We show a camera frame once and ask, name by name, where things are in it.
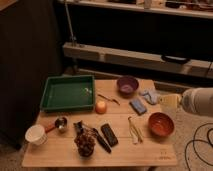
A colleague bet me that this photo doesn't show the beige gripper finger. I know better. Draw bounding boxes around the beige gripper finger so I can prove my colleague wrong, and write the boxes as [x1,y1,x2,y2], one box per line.
[158,94,181,108]

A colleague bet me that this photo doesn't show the light blue towel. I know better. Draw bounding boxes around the light blue towel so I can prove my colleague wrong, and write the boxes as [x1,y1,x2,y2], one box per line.
[139,89,159,105]

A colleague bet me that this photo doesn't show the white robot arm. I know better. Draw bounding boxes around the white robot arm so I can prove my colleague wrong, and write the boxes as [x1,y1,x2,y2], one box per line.
[158,87,213,117]

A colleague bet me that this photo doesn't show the brown wooden bowl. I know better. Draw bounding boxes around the brown wooden bowl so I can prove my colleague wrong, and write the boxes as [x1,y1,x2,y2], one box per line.
[148,112,174,137]

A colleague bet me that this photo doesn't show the blue sponge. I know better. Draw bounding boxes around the blue sponge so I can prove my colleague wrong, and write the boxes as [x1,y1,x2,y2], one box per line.
[129,98,147,115]

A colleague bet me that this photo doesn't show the purple bowl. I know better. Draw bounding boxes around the purple bowl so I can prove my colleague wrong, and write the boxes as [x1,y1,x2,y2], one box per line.
[116,75,139,96]

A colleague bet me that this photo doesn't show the beige tongs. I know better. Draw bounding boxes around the beige tongs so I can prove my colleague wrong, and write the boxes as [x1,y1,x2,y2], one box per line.
[128,118,143,144]

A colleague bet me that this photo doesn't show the wooden table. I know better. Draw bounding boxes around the wooden table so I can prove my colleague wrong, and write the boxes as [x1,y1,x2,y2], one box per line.
[22,80,177,167]

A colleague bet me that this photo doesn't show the small brown utensil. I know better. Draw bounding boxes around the small brown utensil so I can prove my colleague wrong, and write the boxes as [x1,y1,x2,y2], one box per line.
[98,94,120,106]

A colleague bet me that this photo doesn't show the orange ball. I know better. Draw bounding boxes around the orange ball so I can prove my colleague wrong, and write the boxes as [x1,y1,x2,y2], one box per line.
[95,101,107,114]

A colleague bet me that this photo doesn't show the black rectangular block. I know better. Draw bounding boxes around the black rectangular block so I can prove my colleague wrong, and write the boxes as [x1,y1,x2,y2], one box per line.
[101,124,118,147]

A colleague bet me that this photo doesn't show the green plastic tray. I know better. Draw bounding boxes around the green plastic tray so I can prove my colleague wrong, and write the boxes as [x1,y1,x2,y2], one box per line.
[40,75,95,113]

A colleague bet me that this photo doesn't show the metal stand pole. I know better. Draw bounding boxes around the metal stand pole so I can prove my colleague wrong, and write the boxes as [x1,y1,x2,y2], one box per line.
[64,0,76,46]

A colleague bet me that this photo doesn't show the white cup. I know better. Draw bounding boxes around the white cup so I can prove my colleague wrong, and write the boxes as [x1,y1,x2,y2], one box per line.
[25,124,47,145]

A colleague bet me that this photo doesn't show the black handle on shelf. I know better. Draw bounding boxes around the black handle on shelf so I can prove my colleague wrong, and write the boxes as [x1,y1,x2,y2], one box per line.
[161,55,190,65]

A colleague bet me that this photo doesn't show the red-handled measuring spoon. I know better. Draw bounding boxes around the red-handled measuring spoon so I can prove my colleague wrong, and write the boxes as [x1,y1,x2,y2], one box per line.
[45,117,68,133]

